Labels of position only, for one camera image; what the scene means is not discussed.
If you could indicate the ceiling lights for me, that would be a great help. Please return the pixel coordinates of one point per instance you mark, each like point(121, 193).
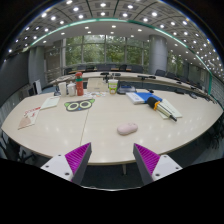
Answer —
point(102, 14)

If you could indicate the white paper booklet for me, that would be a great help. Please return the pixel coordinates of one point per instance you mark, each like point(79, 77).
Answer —
point(50, 102)

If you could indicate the white notebook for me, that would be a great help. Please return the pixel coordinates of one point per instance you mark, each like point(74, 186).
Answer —
point(173, 109)

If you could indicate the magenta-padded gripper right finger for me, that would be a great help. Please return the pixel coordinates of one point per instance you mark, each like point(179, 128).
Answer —
point(148, 160)

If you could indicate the white lidded mug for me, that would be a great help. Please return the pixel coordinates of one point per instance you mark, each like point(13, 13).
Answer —
point(71, 90)

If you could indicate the pink computer mouse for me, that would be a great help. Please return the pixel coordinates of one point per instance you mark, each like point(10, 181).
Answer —
point(127, 128)

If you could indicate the cat-face mouse pad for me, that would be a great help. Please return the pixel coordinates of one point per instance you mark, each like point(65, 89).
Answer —
point(79, 105)

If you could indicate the black handheld microphone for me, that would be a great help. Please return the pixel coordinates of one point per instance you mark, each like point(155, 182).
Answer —
point(156, 104)

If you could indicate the colourful sticker sheet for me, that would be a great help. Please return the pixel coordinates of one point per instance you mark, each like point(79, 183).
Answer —
point(96, 94)

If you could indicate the stack of white paper cups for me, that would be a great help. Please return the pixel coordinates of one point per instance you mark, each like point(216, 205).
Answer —
point(62, 89)

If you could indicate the red and white brochure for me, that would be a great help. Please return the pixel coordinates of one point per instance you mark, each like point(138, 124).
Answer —
point(30, 117)

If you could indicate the blue and white book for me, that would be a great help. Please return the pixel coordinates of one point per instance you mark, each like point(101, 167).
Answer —
point(138, 97)

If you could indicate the dark office chairs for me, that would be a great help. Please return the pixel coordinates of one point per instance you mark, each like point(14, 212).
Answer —
point(136, 68)

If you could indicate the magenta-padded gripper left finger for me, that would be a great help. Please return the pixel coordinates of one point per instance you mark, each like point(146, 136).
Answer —
point(77, 159)

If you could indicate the green-printed paper drink cup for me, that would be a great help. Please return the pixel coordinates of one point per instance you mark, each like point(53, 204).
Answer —
point(113, 86)

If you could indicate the red drink bottle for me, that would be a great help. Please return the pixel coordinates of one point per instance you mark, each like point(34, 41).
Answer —
point(79, 86)

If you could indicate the beige cardboard box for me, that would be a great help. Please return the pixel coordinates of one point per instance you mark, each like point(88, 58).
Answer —
point(97, 85)

